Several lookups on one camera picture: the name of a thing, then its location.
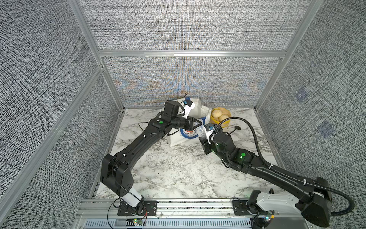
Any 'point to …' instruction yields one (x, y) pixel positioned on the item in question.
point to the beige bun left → (216, 113)
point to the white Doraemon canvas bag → (182, 136)
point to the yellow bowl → (225, 122)
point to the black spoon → (236, 127)
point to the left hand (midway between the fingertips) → (202, 122)
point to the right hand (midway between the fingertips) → (203, 133)
